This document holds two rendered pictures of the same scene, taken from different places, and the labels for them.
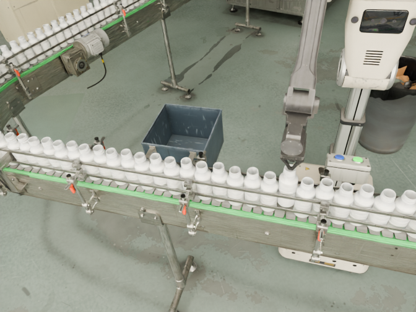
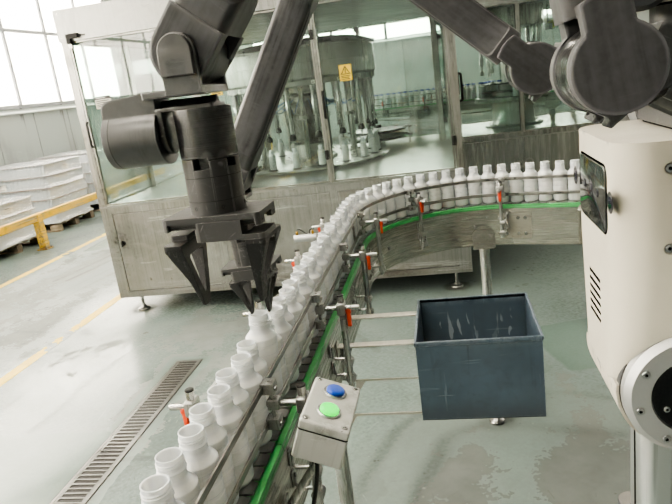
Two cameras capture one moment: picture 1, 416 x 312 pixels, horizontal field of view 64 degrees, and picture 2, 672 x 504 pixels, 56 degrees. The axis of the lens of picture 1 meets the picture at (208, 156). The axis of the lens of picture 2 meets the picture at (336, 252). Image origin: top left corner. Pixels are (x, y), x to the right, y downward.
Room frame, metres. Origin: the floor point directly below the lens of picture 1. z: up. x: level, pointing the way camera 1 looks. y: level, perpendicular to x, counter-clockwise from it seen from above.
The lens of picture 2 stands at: (0.65, -1.39, 1.60)
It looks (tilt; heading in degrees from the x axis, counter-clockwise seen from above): 15 degrees down; 80
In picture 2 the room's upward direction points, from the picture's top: 8 degrees counter-clockwise
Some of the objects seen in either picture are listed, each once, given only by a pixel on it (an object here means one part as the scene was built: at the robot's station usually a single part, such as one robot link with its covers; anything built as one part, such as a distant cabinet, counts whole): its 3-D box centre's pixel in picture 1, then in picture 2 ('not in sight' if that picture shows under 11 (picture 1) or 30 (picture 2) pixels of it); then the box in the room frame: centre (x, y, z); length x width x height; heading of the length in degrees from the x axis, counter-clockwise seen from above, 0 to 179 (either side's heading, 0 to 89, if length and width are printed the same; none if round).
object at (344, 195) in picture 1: (342, 203); (234, 416); (0.62, -0.41, 1.08); 0.06 x 0.06 x 0.17
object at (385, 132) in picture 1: (390, 108); not in sight; (1.92, -1.42, 0.32); 0.45 x 0.45 x 0.64
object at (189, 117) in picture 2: not in sight; (200, 132); (0.65, -0.73, 1.57); 0.07 x 0.06 x 0.07; 159
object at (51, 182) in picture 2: not in sight; (35, 195); (-2.03, 9.08, 0.50); 1.23 x 1.04 x 1.00; 159
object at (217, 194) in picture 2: not in sight; (216, 192); (0.65, -0.74, 1.51); 0.10 x 0.07 x 0.07; 159
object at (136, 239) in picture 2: not in sight; (303, 133); (1.56, 4.46, 1.18); 2.88 x 2.73 x 2.35; 159
